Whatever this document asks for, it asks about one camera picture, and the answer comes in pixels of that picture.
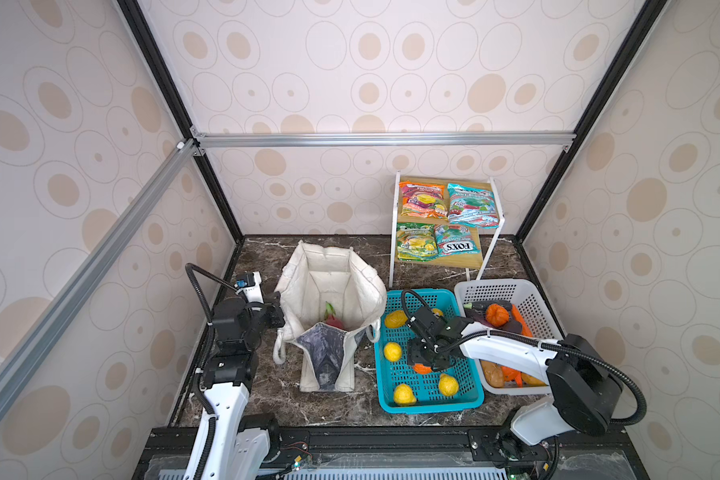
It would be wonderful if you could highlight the orange tangerine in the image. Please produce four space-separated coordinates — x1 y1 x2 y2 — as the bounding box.
413 363 433 375

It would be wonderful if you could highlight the cream canvas grocery bag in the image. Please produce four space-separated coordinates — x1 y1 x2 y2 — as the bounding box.
272 242 387 392

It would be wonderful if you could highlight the pink dragon fruit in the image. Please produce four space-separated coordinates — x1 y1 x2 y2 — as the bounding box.
323 302 346 330

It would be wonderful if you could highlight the teal mint candy bag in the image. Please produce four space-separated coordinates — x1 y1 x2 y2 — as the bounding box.
447 183 499 229

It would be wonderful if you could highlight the orange fruit candy bag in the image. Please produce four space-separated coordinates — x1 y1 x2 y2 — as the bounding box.
399 182 448 219

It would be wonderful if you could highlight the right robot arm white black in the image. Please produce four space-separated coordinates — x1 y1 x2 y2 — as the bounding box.
404 307 624 448

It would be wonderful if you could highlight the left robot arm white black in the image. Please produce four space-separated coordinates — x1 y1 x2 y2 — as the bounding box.
184 288 284 479

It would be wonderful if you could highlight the green lemon candy bag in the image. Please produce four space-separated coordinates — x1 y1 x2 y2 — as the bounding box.
396 222 438 262

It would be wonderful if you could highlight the teal Fox's candy bag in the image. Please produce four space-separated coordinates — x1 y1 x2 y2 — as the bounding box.
434 225 480 257

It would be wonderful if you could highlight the yellow lemon bottom right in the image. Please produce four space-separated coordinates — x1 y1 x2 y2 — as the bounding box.
438 373 460 398

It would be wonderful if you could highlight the yellow lemon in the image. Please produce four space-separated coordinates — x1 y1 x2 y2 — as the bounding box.
393 384 417 406
383 342 403 363
384 310 407 329
438 373 460 398

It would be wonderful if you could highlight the yellow lemon middle left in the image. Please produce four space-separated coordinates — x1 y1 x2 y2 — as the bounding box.
383 342 403 363

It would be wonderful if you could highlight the yellow lemon upper left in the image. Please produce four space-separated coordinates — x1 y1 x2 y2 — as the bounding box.
384 310 407 329

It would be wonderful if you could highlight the teal plastic basket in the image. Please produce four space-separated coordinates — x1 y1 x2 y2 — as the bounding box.
375 288 484 415

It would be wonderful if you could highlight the purple eggplant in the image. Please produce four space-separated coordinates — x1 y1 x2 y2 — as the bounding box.
463 302 492 327

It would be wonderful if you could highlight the yellow lemon bottom left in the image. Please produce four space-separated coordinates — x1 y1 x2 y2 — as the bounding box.
393 384 417 406

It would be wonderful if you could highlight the brown potato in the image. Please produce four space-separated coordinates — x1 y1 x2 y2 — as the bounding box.
480 360 505 388

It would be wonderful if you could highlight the orange bell pepper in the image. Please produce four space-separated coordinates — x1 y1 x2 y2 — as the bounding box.
485 303 511 328

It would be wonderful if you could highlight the orange carrot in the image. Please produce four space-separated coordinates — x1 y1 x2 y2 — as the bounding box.
511 305 533 338

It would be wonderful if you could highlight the white plastic basket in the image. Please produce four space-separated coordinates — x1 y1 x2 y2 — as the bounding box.
454 279 565 395

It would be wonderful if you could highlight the silver aluminium crossbar back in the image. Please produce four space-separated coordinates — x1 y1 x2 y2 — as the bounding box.
196 131 576 149

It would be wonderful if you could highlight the silver aluminium crossbar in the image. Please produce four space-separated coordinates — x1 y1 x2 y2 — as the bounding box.
0 139 199 422
196 131 576 149

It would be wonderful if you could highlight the silver aluminium crossbar left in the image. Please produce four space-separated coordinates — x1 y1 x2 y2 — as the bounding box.
0 139 199 422

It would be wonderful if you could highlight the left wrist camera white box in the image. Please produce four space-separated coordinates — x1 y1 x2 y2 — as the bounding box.
233 271 263 306

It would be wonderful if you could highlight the white wire wooden shelf rack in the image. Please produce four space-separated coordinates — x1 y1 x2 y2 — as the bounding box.
387 171 506 289

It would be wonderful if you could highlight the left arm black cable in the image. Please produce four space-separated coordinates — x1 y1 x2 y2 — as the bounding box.
184 262 241 415

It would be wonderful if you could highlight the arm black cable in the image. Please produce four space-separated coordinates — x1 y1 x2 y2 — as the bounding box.
184 262 241 415
400 289 648 427

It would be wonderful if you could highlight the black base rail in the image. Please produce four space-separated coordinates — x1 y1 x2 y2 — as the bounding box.
133 424 649 480

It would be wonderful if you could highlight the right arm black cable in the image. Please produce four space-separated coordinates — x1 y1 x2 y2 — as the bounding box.
400 289 648 427

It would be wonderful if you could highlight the black corner frame post left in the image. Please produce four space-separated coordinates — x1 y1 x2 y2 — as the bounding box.
116 0 245 244

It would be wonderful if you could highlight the black corner frame post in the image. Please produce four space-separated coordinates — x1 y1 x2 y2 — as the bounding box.
514 0 669 245
116 0 245 244

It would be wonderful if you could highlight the black corner frame post right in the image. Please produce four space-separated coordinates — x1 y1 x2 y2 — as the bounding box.
514 0 669 245

